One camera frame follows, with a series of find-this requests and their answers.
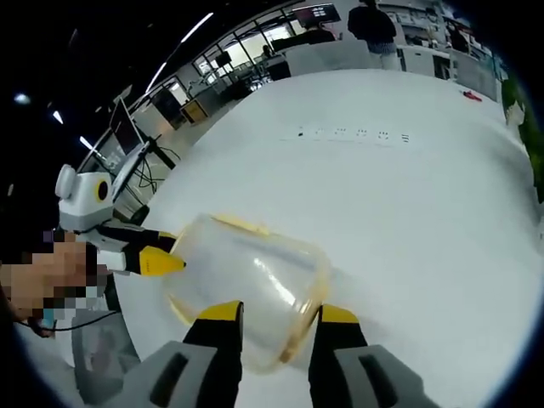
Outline green potted plant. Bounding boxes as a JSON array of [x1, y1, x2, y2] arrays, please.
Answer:
[[500, 75, 544, 201]]

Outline yellow cabinet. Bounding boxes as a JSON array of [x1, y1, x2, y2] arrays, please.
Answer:
[[179, 94, 213, 125]]

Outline table power socket strip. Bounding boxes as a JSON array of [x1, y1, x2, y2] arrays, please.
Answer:
[[279, 124, 412, 146]]

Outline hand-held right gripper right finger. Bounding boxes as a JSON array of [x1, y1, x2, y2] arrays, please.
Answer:
[[307, 303, 427, 408]]

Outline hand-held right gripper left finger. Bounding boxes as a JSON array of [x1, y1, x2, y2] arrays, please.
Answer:
[[127, 300, 246, 408]]

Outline clear plastic buckle container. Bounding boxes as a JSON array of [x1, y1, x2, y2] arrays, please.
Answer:
[[162, 212, 333, 377]]

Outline white plant pot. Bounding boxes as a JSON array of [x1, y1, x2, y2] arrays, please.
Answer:
[[506, 100, 529, 128]]

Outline black desk leg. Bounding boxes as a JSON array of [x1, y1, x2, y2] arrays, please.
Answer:
[[143, 134, 178, 172]]

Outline black floor cables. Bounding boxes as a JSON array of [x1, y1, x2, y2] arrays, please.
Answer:
[[127, 159, 169, 192]]

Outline dark computer monitor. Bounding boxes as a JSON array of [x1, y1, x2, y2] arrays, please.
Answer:
[[108, 98, 145, 157]]

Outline background computer monitor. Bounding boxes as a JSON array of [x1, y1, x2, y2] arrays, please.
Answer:
[[296, 3, 342, 27]]

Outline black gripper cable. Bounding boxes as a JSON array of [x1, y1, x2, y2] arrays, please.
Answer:
[[15, 309, 123, 339]]

